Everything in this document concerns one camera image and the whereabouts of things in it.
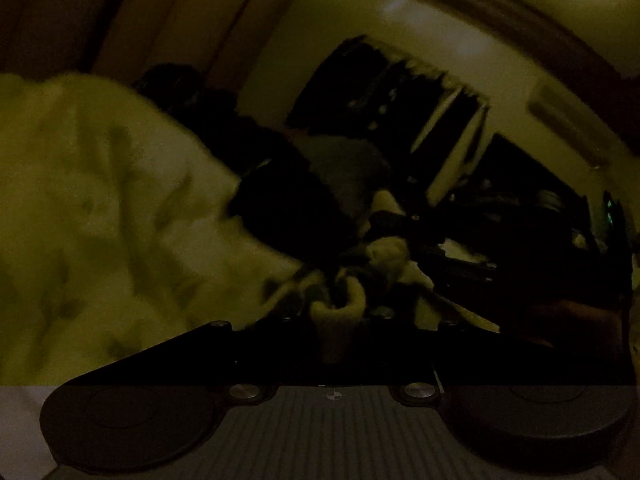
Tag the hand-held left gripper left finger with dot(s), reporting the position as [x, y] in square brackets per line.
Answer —
[272, 330]

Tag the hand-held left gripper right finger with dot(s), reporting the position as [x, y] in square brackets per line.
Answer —
[385, 327]

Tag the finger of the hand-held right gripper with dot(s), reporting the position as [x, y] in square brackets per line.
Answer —
[457, 270]
[400, 221]

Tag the person's right forearm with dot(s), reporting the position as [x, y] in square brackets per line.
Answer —
[565, 320]

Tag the grey cloth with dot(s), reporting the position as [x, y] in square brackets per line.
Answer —
[345, 170]

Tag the white framed dark cabinet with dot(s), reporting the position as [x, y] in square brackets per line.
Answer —
[400, 110]

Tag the dark cloth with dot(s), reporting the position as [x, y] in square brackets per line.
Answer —
[285, 200]

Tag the white blanket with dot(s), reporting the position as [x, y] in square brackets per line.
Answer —
[100, 210]

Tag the wall air conditioner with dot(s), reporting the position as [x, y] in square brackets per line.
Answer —
[570, 122]

